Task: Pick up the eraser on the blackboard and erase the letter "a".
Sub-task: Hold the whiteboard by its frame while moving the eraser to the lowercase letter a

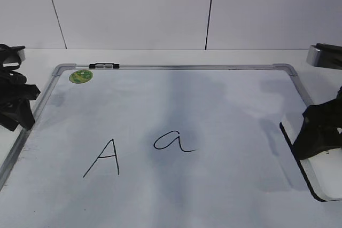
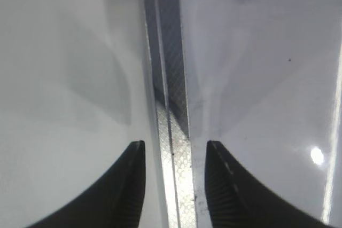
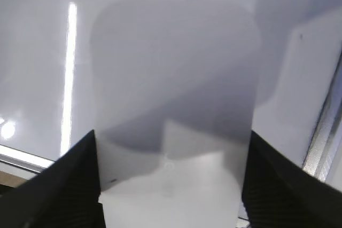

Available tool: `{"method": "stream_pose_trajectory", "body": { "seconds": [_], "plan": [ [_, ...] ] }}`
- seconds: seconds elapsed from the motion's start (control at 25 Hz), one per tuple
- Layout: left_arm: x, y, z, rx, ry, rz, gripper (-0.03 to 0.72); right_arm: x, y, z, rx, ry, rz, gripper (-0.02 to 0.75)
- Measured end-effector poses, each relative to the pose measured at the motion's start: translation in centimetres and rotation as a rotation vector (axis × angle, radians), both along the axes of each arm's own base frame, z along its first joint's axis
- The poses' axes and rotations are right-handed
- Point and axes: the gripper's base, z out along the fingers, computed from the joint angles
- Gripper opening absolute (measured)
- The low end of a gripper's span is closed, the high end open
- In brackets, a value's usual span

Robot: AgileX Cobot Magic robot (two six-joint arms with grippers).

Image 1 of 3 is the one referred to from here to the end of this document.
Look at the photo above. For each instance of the whiteboard with aluminium frame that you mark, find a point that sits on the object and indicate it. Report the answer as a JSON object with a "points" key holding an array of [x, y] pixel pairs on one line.
{"points": [[163, 146]]}

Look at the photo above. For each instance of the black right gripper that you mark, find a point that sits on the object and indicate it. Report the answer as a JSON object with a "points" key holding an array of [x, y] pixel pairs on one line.
{"points": [[320, 131]]}

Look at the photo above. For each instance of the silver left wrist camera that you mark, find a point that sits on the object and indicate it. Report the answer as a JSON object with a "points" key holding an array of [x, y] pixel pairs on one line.
{"points": [[21, 54]]}

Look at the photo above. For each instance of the white whiteboard eraser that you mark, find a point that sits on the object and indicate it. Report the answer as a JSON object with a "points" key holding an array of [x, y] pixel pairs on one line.
{"points": [[322, 173]]}

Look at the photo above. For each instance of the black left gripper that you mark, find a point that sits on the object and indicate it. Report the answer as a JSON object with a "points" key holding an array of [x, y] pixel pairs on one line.
{"points": [[15, 92]]}

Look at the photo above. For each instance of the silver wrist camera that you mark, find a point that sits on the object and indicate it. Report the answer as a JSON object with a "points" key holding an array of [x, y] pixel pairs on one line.
{"points": [[324, 56], [21, 54]]}

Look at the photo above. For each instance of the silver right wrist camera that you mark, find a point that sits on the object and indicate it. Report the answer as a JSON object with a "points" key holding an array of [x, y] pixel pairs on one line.
{"points": [[324, 56]]}

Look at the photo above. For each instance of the black silver hanging clip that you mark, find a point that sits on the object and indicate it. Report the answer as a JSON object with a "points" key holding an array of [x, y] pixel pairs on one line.
{"points": [[104, 66]]}

